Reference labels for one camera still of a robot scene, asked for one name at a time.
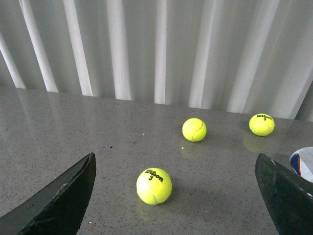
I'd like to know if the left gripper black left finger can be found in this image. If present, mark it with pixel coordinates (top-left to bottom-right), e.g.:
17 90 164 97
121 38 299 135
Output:
0 153 96 235

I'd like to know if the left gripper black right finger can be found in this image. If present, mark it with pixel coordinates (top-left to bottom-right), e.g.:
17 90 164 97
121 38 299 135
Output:
255 153 313 235

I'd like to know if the clear plastic tennis ball can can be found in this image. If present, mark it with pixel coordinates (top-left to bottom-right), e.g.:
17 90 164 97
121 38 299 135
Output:
289 146 313 183

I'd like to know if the Wilson 3 tennis ball far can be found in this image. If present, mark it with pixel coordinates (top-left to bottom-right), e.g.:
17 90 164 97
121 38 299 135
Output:
249 114 275 137

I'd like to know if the wilson 3 tennis ball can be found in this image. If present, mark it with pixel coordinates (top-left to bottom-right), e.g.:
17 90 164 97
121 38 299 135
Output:
136 167 172 205
249 114 275 137

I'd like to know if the Wilson 3 tennis ball near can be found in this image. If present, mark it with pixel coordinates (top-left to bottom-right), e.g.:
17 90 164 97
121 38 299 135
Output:
136 167 172 205

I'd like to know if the plain yellow tennis ball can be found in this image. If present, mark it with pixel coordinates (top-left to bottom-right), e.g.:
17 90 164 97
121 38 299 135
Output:
182 118 207 142

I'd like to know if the white pleated curtain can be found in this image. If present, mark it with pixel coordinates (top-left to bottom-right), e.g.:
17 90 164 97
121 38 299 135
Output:
0 0 313 121

